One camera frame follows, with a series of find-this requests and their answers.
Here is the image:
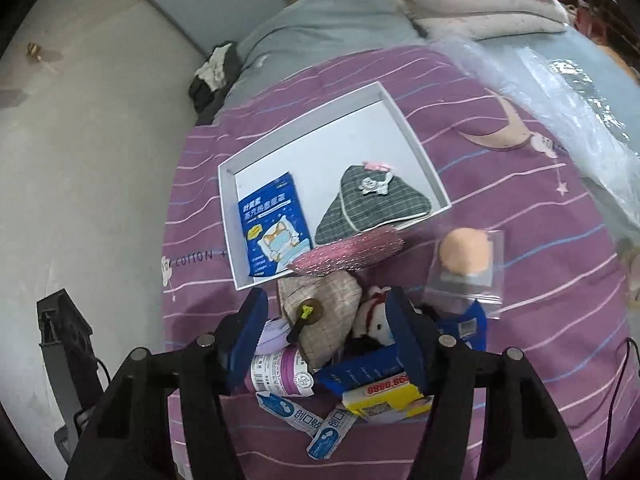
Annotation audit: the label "beige quilt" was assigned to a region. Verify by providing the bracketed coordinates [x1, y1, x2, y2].
[370, 0, 576, 43]

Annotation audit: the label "small white plush toy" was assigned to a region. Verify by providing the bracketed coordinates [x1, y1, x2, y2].
[350, 285, 397, 348]

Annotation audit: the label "blue cartoon eye mask packet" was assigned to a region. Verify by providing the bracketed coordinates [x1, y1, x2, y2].
[236, 172, 313, 277]

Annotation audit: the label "beige plaid pouch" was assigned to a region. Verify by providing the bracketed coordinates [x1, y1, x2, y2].
[277, 270, 362, 368]

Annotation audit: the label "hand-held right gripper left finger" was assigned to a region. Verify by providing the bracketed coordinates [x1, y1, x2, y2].
[65, 287, 271, 480]

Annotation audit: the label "purple bottle with white label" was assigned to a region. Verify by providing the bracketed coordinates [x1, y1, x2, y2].
[250, 347, 321, 398]

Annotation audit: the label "blue white plaster packet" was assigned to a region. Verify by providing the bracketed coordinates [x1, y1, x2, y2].
[306, 406, 357, 461]
[255, 392, 323, 436]

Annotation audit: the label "clear plastic sheet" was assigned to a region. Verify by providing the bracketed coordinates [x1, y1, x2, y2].
[430, 40, 640, 241]

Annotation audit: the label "grey blanket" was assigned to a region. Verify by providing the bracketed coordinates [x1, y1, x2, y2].
[235, 0, 426, 111]

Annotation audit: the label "blue foil packet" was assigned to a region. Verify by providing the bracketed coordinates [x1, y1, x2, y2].
[315, 302, 489, 397]

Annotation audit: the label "peach sponge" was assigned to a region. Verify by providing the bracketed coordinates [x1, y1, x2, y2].
[422, 227, 505, 321]

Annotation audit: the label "grey checked slipper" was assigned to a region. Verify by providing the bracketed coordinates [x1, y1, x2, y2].
[314, 161, 432, 246]

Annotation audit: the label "thin black cable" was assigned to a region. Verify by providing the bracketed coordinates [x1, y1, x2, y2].
[565, 337, 640, 480]

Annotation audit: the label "lavender plastic case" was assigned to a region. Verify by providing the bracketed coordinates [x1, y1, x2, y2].
[257, 317, 297, 356]

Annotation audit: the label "yellow packet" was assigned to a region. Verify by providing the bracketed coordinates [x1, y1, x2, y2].
[342, 372, 435, 421]

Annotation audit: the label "white shallow box tray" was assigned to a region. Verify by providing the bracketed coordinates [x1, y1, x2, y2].
[217, 81, 452, 291]

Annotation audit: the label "dark crumpled clothes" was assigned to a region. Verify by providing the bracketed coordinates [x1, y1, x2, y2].
[189, 41, 246, 126]

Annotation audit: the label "pink hairbrush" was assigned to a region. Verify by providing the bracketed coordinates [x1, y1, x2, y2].
[289, 227, 403, 276]

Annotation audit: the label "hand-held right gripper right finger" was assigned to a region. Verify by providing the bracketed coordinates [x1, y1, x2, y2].
[385, 286, 590, 480]

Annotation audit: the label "purple striped bedsheet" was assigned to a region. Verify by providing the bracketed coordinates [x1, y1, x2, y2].
[160, 45, 633, 480]

